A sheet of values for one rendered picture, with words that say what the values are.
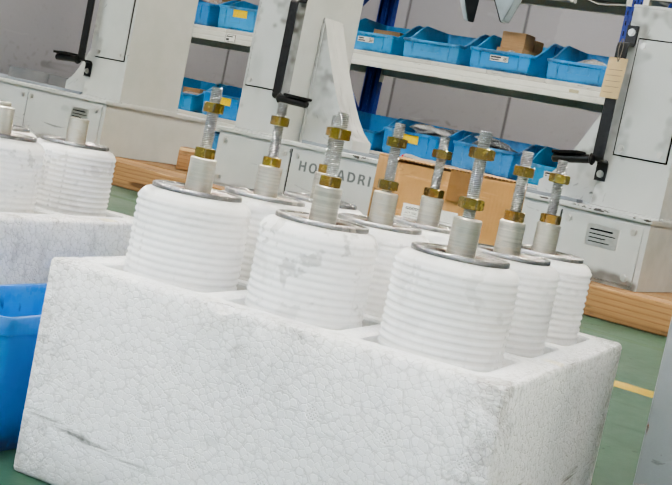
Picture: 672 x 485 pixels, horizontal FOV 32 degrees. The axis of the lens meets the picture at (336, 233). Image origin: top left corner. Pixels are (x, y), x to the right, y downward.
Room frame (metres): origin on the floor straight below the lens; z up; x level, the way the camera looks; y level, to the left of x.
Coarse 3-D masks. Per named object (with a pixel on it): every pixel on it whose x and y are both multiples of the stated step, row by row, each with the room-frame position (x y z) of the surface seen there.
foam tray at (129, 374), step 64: (64, 320) 0.94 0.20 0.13; (128, 320) 0.91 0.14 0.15; (192, 320) 0.89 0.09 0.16; (256, 320) 0.87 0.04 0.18; (64, 384) 0.93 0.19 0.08; (128, 384) 0.91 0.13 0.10; (192, 384) 0.88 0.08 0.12; (256, 384) 0.86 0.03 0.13; (320, 384) 0.84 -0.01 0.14; (384, 384) 0.82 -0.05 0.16; (448, 384) 0.80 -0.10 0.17; (512, 384) 0.81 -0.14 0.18; (576, 384) 0.98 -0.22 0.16; (64, 448) 0.93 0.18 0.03; (128, 448) 0.90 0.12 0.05; (192, 448) 0.88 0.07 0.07; (256, 448) 0.86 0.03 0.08; (320, 448) 0.84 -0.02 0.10; (384, 448) 0.82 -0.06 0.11; (448, 448) 0.80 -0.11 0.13; (512, 448) 0.83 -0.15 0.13; (576, 448) 1.04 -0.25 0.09
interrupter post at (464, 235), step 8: (456, 216) 0.88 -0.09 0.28; (456, 224) 0.88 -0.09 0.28; (464, 224) 0.88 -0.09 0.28; (472, 224) 0.88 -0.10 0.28; (480, 224) 0.88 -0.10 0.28; (456, 232) 0.88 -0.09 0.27; (464, 232) 0.88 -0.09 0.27; (472, 232) 0.88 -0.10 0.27; (448, 240) 0.89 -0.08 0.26; (456, 240) 0.88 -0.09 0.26; (464, 240) 0.88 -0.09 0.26; (472, 240) 0.88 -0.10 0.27; (448, 248) 0.88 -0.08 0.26; (456, 248) 0.88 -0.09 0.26; (464, 248) 0.88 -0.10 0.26; (472, 248) 0.88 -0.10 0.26; (464, 256) 0.88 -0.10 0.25; (472, 256) 0.88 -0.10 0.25
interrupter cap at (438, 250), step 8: (416, 248) 0.87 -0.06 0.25; (424, 248) 0.86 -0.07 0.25; (432, 248) 0.89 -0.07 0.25; (440, 248) 0.91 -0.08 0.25; (440, 256) 0.85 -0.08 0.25; (448, 256) 0.85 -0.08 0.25; (456, 256) 0.85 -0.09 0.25; (480, 256) 0.90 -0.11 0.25; (488, 256) 0.91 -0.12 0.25; (472, 264) 0.85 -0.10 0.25; (480, 264) 0.85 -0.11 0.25; (488, 264) 0.85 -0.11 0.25; (496, 264) 0.86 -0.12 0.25; (504, 264) 0.87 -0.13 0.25
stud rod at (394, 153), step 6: (396, 126) 1.04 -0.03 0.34; (402, 126) 1.04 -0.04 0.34; (396, 132) 1.04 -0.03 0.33; (402, 132) 1.04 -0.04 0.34; (390, 150) 1.04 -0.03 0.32; (396, 150) 1.04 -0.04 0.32; (390, 156) 1.04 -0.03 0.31; (396, 156) 1.04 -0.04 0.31; (390, 162) 1.04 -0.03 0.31; (396, 162) 1.04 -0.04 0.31; (390, 168) 1.04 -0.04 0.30; (396, 168) 1.04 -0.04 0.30; (390, 174) 1.04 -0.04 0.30; (390, 180) 1.04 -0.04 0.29; (390, 192) 1.04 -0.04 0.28
